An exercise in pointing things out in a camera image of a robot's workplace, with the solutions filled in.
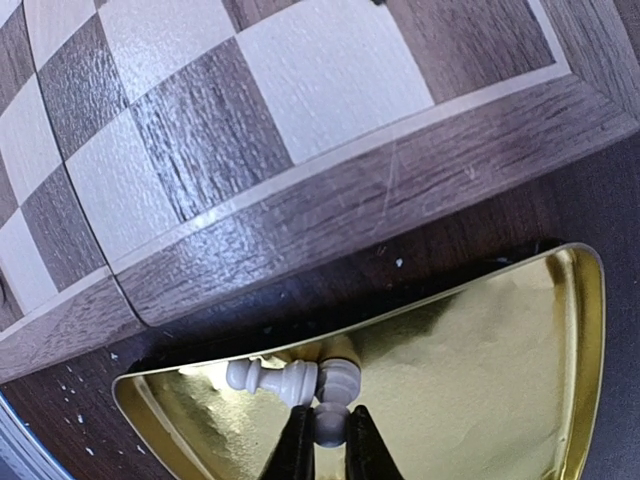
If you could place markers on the wooden chessboard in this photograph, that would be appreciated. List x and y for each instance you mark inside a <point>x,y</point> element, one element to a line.
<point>159,156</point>

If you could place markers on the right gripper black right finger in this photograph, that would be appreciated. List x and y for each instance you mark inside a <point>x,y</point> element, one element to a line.
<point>367,456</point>

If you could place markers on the gold metal tray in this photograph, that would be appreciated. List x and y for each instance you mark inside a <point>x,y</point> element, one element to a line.
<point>489,372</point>

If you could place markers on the white chess pawn in tray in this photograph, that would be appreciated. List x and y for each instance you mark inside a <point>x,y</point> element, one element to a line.
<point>338,385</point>

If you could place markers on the white chess pawn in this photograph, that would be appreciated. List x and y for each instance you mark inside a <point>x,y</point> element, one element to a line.
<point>338,385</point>
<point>295,384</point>

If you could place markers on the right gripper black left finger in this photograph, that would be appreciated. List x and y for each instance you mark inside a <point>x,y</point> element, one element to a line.
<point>293,456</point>

